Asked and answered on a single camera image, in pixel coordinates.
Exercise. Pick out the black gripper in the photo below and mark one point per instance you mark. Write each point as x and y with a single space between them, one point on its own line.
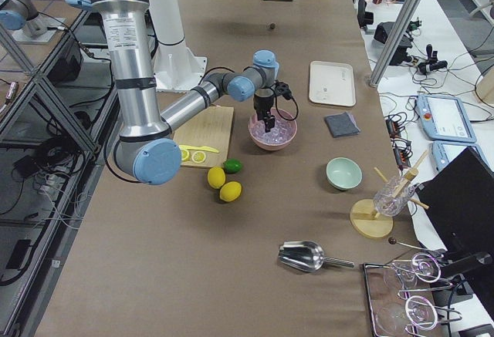
262 104

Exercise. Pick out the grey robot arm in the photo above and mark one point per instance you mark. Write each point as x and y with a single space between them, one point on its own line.
144 149

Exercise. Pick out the pile of clear ice cubes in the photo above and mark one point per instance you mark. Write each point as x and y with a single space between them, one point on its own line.
282 132

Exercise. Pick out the wooden cup tree stand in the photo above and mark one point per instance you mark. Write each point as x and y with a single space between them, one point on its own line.
373 218

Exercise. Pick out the steel ice scoop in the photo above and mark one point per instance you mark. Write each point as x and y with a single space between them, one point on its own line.
308 256

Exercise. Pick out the pink bowl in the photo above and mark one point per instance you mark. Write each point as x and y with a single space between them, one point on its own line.
282 114

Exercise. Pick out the green lime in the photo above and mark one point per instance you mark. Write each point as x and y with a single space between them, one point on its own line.
232 166

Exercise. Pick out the wooden cutting board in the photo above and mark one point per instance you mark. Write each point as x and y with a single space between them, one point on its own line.
210 128

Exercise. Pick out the cream rabbit tray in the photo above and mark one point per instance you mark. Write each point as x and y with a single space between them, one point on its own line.
332 83

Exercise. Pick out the grey folded cloth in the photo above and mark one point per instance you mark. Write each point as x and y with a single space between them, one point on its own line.
342 124

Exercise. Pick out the yellow plastic knife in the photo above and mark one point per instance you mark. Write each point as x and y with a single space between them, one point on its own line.
201 148

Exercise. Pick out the whole yellow lemon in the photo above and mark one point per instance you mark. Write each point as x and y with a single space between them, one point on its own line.
230 191
216 177

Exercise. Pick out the lemon half upper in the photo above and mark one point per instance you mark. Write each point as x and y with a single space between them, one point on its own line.
198 156

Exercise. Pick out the light green bowl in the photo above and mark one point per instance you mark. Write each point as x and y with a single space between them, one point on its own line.
343 173

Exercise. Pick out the clear glass on stand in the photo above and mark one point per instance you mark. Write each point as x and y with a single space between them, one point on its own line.
393 196

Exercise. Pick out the blue teach pendant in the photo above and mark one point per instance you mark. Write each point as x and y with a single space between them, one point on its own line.
444 152
444 118

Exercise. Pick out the black monitor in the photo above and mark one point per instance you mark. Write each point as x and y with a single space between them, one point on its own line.
460 200

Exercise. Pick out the clear wine glass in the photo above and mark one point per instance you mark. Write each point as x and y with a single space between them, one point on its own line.
415 316
420 269

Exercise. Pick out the black wooden glass tray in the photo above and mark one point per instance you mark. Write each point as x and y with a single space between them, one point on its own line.
378 293

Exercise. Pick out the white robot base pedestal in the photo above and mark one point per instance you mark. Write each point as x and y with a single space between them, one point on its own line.
176 68

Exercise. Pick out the aluminium frame post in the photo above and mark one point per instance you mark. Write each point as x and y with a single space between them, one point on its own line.
400 24

